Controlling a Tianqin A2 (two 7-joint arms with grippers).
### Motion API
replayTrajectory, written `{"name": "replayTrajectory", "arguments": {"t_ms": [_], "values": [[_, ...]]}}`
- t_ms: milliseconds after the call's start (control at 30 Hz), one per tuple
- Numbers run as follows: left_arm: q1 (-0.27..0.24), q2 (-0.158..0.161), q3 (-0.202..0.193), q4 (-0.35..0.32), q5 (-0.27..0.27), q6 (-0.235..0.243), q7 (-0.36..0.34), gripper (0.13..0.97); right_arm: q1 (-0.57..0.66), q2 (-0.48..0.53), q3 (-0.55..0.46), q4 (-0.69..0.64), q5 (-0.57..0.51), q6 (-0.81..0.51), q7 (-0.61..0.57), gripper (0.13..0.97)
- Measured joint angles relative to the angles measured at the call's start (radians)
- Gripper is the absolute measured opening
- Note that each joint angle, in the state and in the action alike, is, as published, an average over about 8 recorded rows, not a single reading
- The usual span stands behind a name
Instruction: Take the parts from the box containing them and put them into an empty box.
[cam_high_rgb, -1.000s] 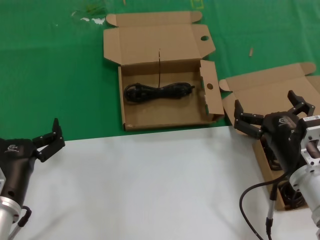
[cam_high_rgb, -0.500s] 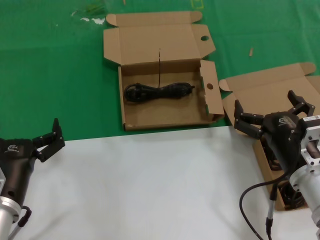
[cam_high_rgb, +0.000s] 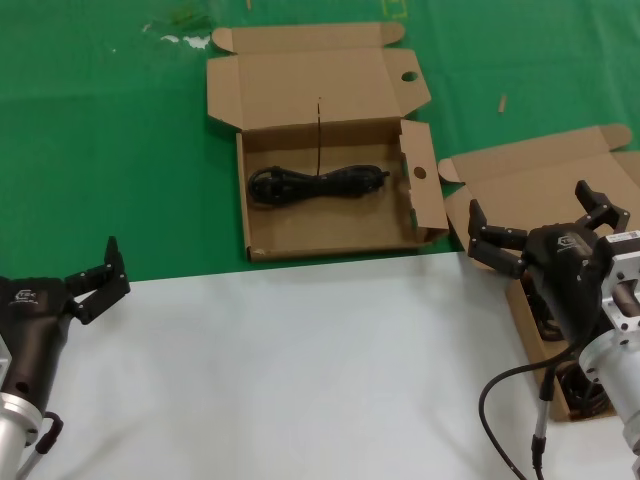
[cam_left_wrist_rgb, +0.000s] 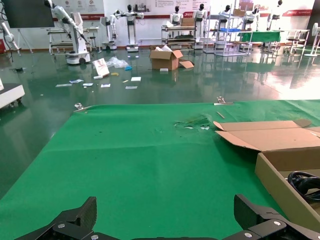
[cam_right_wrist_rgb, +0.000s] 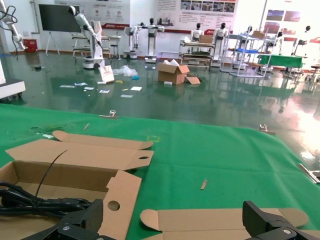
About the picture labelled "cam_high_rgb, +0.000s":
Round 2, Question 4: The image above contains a green table cloth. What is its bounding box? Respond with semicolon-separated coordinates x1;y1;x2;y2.
0;0;640;290

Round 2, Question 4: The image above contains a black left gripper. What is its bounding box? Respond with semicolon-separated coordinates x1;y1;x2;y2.
0;235;132;407

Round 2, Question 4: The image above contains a grey sleeved right arm cable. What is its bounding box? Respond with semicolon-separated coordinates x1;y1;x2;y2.
529;364;556;480

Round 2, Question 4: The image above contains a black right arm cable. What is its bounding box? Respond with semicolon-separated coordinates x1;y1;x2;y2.
478;339;581;480

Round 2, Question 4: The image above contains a grey sleeved left arm cable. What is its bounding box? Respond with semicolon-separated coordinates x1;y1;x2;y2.
14;442;44;480

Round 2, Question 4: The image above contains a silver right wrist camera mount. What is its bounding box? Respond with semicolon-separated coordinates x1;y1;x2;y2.
597;229;640;346

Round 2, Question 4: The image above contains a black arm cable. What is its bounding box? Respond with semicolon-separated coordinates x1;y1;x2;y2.
32;410;65;455
478;339;581;480

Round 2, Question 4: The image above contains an open brown cardboard mailer box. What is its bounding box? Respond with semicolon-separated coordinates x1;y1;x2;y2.
205;22;450;263
437;124;640;424

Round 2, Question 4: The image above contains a crumpled clear plastic wrap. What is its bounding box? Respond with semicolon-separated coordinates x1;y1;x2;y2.
142;5;214;51

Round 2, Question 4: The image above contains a grey sleeved arm cable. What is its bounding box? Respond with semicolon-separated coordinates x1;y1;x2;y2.
14;442;44;480
529;364;556;480

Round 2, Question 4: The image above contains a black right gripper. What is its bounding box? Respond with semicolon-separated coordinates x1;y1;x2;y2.
467;179;630;345

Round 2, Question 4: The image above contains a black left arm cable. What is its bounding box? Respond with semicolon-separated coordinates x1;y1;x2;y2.
32;410;65;455

